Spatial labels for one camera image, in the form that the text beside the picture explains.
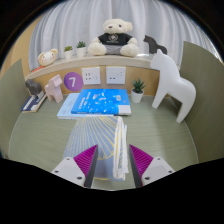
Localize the white curtain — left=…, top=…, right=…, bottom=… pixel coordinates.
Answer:
left=28, top=0, right=214, bottom=71

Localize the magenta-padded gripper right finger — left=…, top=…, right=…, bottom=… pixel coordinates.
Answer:
left=128, top=143, right=176, bottom=189

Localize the dark blue book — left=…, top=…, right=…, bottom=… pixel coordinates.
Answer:
left=20, top=93, right=48, bottom=114

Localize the large white horse figure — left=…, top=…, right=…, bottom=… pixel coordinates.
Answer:
left=149, top=48, right=197, bottom=124

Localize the green partition panel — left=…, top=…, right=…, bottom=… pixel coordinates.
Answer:
left=179, top=40, right=224, bottom=164
left=0, top=58, right=29, bottom=156

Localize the black horse figure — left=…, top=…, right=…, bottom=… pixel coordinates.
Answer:
left=142, top=34, right=168, bottom=56

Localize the bright blue book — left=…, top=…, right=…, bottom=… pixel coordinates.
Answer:
left=70, top=88, right=132, bottom=116

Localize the round cream plush toy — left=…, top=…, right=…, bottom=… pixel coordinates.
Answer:
left=37, top=48, right=59, bottom=68

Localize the small potted plant, white pot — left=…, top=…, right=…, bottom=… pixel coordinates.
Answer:
left=63, top=45, right=74, bottom=60
left=75, top=40, right=88, bottom=58
left=130, top=78, right=146, bottom=104

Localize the grey horse figure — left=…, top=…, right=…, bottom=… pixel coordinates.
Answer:
left=24, top=78, right=44, bottom=98

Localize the white wall socket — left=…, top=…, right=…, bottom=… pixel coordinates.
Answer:
left=105, top=66, right=127, bottom=85
left=81, top=66, right=102, bottom=86

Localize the cream teddy bear, black shirt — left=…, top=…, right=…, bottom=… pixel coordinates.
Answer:
left=87, top=18, right=140, bottom=58

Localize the purple round number sign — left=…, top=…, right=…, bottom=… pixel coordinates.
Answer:
left=63, top=71, right=84, bottom=92

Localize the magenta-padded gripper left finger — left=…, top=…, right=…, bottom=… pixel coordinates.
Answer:
left=50, top=143, right=100, bottom=189

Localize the wooden ledge shelf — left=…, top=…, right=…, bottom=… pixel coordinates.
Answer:
left=24, top=54, right=154, bottom=81

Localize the pink horse figure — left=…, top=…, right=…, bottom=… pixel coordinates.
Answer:
left=44, top=73, right=64, bottom=104

